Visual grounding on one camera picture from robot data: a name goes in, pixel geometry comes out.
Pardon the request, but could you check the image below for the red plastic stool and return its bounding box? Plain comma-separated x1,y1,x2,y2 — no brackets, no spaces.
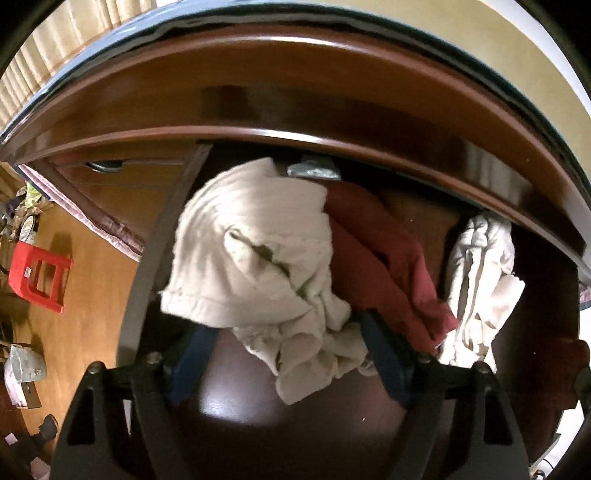
8,243,75,315

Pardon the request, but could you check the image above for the wooden drawer front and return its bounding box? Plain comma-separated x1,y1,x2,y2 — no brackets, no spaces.
53,145,201,243

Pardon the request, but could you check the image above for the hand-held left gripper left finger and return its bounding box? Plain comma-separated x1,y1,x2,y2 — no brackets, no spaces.
53,323,219,480

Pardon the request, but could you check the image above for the black shoe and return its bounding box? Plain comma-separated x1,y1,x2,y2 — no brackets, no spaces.
36,413,59,445

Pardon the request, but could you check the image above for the pink bed skirt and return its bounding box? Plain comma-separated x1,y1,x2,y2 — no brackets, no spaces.
18,164,145,263

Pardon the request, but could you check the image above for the white underwear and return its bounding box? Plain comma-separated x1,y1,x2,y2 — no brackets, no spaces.
436,213,526,367

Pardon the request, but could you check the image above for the mixed clutter pile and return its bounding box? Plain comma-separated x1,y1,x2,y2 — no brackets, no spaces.
0,180,47,246

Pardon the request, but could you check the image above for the dark red underwear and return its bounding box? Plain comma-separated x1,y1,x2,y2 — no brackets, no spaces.
325,182,460,356

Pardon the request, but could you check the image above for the dark wooden drawer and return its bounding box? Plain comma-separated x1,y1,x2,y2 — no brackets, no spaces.
117,138,591,480

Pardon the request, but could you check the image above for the white plastic bag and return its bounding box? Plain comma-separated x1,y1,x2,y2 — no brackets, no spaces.
4,343,48,410

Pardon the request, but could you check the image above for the grey underwear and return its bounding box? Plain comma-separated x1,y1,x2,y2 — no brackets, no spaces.
287,157,341,182

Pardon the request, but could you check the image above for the beige patterned curtain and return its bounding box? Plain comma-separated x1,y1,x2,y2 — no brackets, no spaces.
0,0,160,127

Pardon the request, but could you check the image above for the cream underwear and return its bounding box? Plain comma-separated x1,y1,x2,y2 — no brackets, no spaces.
159,157,377,406

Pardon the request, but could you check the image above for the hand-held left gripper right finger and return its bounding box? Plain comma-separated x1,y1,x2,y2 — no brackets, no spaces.
358,311,532,480

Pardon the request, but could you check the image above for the dark wooden table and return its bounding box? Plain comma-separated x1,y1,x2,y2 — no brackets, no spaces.
0,18,591,264

